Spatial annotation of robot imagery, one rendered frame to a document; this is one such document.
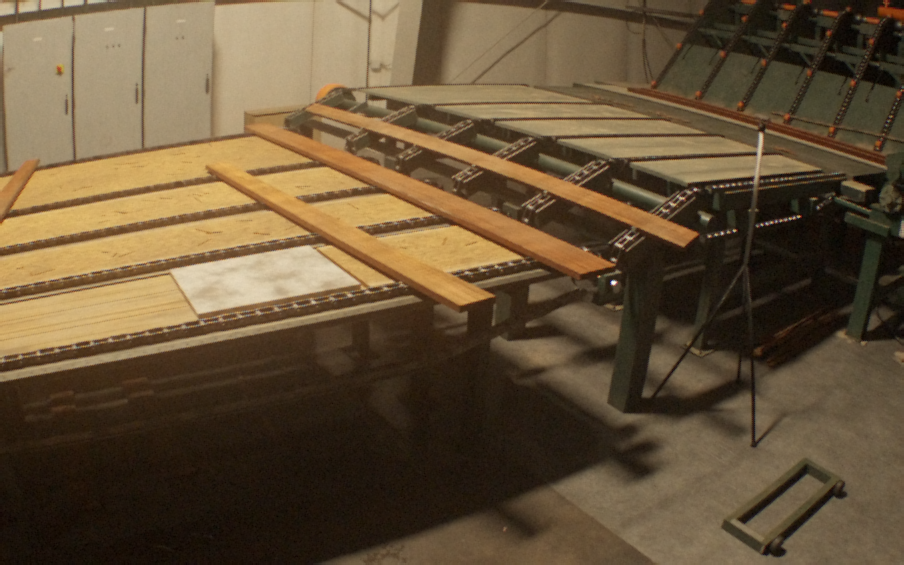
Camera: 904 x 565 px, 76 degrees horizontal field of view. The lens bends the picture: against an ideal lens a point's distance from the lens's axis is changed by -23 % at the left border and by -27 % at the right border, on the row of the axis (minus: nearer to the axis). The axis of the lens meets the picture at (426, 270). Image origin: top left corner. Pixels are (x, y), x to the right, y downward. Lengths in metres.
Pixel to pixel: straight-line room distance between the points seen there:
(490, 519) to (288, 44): 6.84
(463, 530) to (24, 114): 6.12
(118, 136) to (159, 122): 0.49
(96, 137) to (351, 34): 3.47
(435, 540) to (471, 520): 0.19
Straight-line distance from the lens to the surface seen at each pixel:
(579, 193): 3.59
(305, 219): 3.20
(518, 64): 10.46
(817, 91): 7.97
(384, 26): 9.00
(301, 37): 8.77
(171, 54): 7.67
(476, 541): 2.68
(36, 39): 7.50
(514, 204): 3.99
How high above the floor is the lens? 1.79
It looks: 20 degrees down
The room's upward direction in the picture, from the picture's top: 2 degrees clockwise
